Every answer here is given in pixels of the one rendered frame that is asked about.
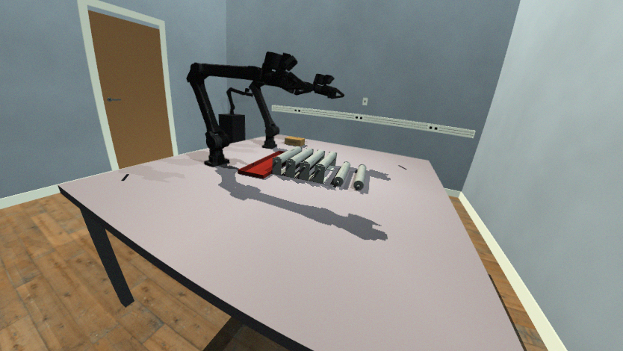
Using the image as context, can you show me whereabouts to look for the red scrap tray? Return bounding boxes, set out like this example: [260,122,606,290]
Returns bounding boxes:
[238,151,284,179]

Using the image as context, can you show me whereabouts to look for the brown cardboard box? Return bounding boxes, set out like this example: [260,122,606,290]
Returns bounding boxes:
[285,137,305,146]

